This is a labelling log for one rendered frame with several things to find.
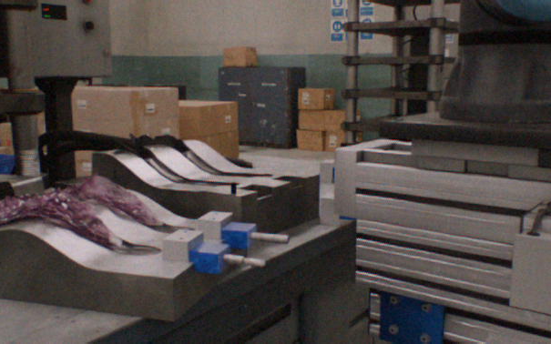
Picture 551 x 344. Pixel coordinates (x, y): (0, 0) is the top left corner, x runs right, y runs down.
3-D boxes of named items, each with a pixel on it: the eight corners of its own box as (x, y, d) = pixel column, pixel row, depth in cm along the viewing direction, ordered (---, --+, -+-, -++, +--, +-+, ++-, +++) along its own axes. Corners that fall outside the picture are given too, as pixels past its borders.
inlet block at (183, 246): (270, 277, 78) (270, 237, 77) (259, 290, 73) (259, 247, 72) (180, 267, 82) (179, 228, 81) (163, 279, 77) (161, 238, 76)
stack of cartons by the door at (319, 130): (362, 151, 799) (364, 88, 785) (352, 154, 772) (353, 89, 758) (307, 146, 845) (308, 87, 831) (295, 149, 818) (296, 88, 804)
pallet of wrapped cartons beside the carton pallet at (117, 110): (190, 188, 553) (187, 86, 538) (130, 205, 485) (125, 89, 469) (93, 176, 612) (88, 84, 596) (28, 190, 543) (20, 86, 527)
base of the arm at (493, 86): (586, 116, 73) (594, 34, 71) (559, 126, 61) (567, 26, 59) (464, 111, 82) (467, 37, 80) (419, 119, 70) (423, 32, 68)
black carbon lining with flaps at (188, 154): (278, 185, 118) (278, 137, 116) (227, 199, 105) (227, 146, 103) (153, 168, 137) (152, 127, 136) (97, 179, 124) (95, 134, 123)
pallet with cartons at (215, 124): (240, 170, 651) (239, 101, 638) (199, 183, 577) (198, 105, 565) (150, 163, 700) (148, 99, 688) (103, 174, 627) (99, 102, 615)
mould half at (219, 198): (319, 217, 121) (320, 151, 118) (241, 247, 100) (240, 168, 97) (146, 189, 148) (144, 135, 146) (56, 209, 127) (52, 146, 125)
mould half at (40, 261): (248, 257, 95) (247, 189, 93) (174, 321, 71) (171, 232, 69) (-8, 232, 110) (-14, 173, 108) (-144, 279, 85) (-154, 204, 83)
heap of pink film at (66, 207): (171, 220, 94) (169, 172, 93) (108, 254, 78) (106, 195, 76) (34, 209, 102) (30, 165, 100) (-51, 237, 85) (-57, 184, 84)
